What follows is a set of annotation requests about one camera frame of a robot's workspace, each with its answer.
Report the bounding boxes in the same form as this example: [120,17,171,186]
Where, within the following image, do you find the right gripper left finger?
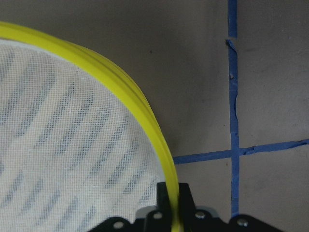
[156,182,171,214]

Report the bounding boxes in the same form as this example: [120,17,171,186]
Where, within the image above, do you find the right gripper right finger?
[179,183,196,214]

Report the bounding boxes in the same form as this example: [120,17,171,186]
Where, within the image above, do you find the yellow steamer layer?
[0,22,181,232]

